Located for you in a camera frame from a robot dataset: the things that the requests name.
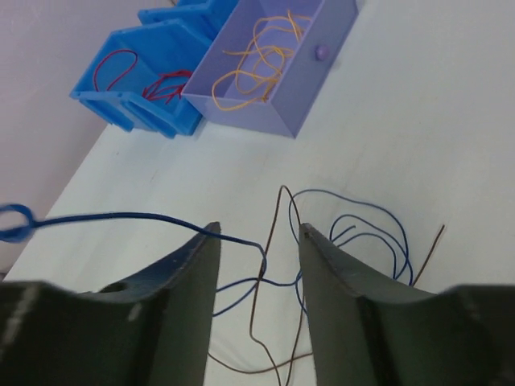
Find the lavender plastic tray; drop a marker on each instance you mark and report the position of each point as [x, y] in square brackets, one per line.
[266, 66]

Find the rear blue plastic bin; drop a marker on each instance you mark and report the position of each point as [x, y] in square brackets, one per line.
[211, 12]

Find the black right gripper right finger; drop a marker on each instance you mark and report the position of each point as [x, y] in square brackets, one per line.
[367, 329]

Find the blue plastic bin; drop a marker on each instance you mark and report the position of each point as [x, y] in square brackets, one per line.
[211, 12]
[137, 78]

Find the front blue plastic bin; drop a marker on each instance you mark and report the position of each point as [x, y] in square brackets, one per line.
[137, 78]

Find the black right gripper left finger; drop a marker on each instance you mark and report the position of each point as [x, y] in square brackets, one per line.
[150, 328]

